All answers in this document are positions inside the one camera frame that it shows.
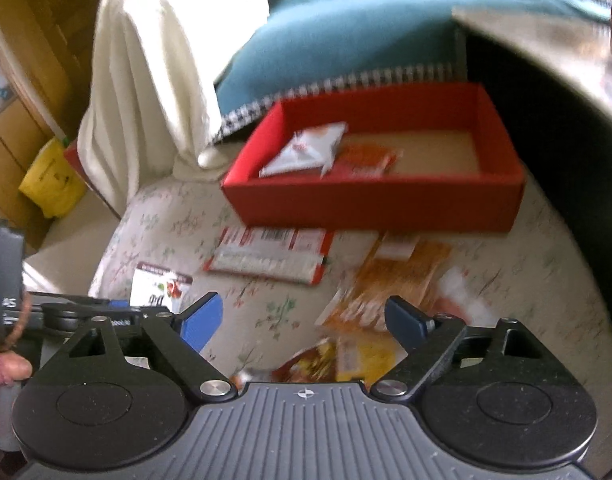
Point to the floral ottoman cover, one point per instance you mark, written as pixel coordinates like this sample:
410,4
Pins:
535,274

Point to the white red snack pouch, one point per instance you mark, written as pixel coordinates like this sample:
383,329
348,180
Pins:
309,149

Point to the blue sofa throw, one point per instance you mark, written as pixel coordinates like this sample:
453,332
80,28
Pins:
309,47

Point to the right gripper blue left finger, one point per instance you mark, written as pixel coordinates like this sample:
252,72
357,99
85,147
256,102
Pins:
176,342

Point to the red white barcode snack pack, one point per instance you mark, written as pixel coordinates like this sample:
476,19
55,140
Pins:
287,255

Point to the wooden cabinet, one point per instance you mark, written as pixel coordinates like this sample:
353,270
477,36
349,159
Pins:
45,75

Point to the clear red snack packet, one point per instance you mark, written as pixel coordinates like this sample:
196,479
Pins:
364,160

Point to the white black label pouch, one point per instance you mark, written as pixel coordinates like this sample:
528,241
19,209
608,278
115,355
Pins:
156,286

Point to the red gummy candy bag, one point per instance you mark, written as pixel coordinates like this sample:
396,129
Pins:
313,365

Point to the red cardboard box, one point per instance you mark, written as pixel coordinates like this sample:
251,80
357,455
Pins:
455,169

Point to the yellow bag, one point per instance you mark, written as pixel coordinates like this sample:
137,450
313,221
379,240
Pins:
51,183

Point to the white sausage snack pack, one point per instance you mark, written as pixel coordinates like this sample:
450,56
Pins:
452,296

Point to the yellow stick snack pack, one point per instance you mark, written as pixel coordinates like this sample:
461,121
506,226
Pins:
366,357

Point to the cream white blanket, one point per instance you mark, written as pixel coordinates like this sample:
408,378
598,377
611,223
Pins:
153,108

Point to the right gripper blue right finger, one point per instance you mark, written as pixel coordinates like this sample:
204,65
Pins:
430,344

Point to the brown tofu snack pack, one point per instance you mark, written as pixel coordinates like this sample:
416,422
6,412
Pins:
404,266

